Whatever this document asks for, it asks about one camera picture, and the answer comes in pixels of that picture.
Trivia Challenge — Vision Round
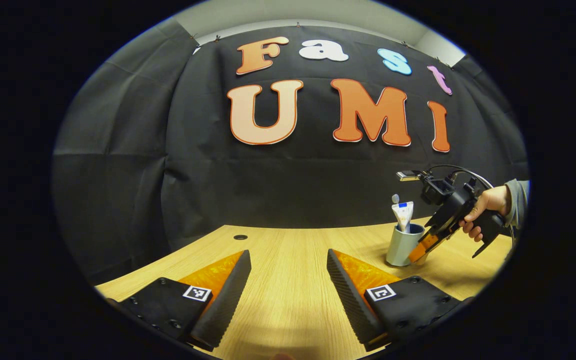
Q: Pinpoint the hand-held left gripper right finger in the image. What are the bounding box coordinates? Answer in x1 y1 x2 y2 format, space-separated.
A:
326 248 474 352

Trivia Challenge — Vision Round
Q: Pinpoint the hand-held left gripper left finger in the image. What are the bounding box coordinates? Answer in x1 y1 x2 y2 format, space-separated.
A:
108 250 252 353

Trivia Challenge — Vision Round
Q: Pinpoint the light blue cup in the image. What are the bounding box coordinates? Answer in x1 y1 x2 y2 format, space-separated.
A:
386 223 426 267

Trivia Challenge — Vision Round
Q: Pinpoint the white toothpaste tube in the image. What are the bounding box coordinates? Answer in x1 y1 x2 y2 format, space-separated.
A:
391 201 415 234

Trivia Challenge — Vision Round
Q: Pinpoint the wooden desktop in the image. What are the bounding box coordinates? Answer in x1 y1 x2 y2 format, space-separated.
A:
95 217 514 360

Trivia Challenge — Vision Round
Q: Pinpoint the black backdrop cloth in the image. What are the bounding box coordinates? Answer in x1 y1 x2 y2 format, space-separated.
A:
52 17 530 286

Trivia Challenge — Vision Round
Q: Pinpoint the thin gripper cable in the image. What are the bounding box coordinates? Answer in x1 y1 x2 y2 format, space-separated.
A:
428 164 495 190

